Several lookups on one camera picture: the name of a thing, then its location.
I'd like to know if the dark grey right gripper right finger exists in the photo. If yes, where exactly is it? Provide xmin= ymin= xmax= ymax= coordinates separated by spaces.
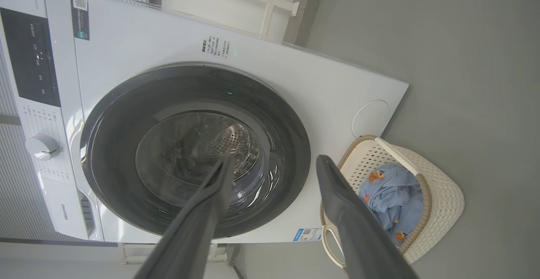
xmin=316 ymin=154 xmax=419 ymax=279

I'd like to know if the cream perforated laundry basket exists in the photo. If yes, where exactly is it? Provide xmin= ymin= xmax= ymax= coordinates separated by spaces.
xmin=319 ymin=135 xmax=465 ymax=269

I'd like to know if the white metal rack frame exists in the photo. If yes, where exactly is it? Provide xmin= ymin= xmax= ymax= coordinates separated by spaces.
xmin=181 ymin=0 xmax=301 ymax=40

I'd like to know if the stainless steel washing machine drum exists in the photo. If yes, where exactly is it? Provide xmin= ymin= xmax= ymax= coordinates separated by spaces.
xmin=137 ymin=111 xmax=264 ymax=187

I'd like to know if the round glass washer door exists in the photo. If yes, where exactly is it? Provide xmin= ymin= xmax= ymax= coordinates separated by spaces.
xmin=79 ymin=62 xmax=312 ymax=239

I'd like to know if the dark QR code sticker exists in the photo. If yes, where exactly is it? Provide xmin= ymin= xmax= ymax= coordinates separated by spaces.
xmin=70 ymin=0 xmax=90 ymax=41

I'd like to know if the white washing machine dial knob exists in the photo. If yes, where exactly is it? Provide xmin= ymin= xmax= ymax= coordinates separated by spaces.
xmin=25 ymin=133 xmax=61 ymax=161

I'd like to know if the white front-load washing machine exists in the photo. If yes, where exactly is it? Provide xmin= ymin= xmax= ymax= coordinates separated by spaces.
xmin=0 ymin=0 xmax=410 ymax=244

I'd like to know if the blue patterned garment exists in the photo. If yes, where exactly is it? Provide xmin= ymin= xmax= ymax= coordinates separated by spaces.
xmin=359 ymin=163 xmax=424 ymax=246

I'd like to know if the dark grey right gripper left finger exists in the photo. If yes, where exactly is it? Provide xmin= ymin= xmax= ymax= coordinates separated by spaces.
xmin=134 ymin=156 xmax=237 ymax=279

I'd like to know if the blue white energy label sticker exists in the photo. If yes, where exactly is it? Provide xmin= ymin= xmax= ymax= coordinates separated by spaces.
xmin=293 ymin=228 xmax=322 ymax=242

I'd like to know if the round white filter cover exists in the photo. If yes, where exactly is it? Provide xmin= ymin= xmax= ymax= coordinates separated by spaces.
xmin=351 ymin=100 xmax=391 ymax=138

